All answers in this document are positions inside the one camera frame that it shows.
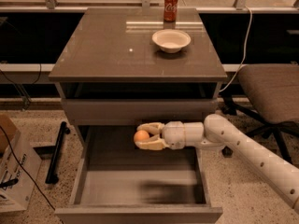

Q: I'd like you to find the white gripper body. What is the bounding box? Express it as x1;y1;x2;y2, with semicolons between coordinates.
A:
162;121;185;149

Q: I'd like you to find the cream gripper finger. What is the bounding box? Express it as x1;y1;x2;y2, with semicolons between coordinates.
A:
137;122;164;135
135;139;168;151

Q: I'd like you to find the orange fruit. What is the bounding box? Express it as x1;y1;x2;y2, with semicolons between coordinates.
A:
134;130;150;142

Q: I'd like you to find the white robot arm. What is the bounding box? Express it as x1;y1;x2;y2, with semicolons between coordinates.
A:
134;114;299;212

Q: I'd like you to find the open grey middle drawer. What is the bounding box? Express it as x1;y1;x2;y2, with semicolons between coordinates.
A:
55;126;222;224

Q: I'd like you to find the grey drawer cabinet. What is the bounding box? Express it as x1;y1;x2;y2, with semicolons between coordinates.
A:
48;7;228;224

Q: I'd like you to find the closed grey top drawer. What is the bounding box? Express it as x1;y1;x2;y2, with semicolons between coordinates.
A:
62;99;218;125

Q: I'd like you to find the white paper bowl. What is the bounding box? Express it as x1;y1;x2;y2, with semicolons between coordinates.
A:
152;29;191;53

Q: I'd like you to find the grey office chair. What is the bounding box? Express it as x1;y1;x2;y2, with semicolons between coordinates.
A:
221;63;299;163

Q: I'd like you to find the black metal bar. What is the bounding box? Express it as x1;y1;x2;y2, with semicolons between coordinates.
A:
45;121;70;184

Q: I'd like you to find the red cola can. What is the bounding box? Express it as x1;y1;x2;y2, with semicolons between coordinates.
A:
164;0;178;22

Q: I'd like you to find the cardboard box with print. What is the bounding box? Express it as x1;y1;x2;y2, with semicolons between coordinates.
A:
0;115;41;213

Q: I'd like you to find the white cable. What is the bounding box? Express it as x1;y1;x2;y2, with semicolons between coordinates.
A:
219;7;253;94

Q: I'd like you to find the black cable on floor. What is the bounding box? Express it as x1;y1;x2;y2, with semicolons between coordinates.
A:
0;125;64;224

